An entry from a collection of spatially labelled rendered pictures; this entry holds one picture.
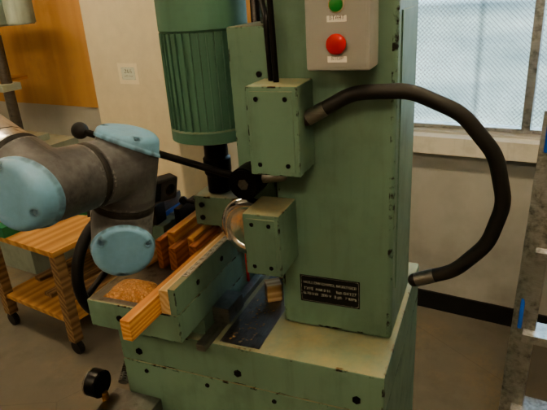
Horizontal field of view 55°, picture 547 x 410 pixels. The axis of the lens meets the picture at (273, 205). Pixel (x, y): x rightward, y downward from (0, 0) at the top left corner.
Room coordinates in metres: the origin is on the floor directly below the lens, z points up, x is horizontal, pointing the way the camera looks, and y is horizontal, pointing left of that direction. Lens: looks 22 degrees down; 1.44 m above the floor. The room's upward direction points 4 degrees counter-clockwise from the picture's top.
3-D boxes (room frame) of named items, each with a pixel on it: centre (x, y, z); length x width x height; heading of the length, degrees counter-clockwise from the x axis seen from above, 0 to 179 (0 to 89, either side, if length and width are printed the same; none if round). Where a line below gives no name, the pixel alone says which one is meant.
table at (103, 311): (1.16, 0.21, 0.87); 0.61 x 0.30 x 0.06; 157
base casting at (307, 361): (1.05, 0.00, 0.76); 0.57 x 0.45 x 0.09; 67
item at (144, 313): (1.03, 0.15, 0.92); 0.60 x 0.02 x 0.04; 157
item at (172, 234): (1.11, 0.19, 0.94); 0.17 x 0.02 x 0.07; 157
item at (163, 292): (1.11, 0.09, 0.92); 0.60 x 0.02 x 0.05; 157
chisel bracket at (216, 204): (1.09, 0.10, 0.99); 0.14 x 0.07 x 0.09; 67
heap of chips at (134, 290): (0.92, 0.29, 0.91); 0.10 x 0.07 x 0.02; 67
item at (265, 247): (0.89, 0.01, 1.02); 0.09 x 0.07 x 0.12; 157
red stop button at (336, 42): (0.81, -0.11, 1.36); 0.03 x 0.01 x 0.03; 67
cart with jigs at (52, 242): (2.33, 0.95, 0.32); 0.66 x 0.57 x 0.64; 146
